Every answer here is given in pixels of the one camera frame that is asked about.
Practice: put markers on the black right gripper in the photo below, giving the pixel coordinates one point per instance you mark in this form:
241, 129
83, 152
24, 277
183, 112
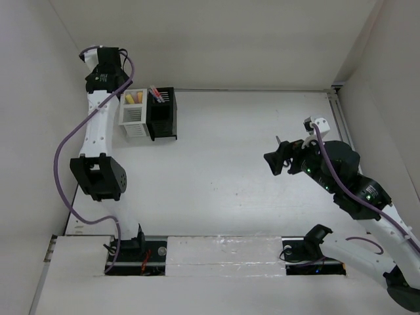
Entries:
286, 150

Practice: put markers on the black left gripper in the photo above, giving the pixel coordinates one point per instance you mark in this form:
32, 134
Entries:
126, 78

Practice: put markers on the yellow highlighter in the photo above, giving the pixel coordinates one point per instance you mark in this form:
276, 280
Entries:
129, 99

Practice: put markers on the orange highlighter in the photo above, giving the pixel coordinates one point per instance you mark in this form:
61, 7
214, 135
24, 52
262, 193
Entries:
139, 97

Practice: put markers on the red pen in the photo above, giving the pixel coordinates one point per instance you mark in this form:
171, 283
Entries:
157, 93

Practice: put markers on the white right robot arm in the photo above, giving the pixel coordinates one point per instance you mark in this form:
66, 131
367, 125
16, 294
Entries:
334, 166

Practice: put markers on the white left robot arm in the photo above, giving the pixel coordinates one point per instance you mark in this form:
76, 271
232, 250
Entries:
97, 173

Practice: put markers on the white slatted pen holder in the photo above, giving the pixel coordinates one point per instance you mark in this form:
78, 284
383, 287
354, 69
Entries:
132, 117

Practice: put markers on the black slatted pen holder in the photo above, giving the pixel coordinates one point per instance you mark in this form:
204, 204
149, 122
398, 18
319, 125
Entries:
161, 117

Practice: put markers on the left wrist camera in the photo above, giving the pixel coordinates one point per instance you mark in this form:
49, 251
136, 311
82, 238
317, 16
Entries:
90, 57

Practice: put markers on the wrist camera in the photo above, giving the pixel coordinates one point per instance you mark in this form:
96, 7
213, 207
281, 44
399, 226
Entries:
316, 127
90, 57

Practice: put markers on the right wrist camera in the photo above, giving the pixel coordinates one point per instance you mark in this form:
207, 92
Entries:
316, 127

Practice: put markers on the aluminium rail right side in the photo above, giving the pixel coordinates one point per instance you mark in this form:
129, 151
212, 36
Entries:
338, 115

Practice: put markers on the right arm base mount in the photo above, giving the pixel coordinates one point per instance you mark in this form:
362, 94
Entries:
303, 257

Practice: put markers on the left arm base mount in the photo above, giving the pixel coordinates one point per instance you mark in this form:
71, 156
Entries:
140, 256

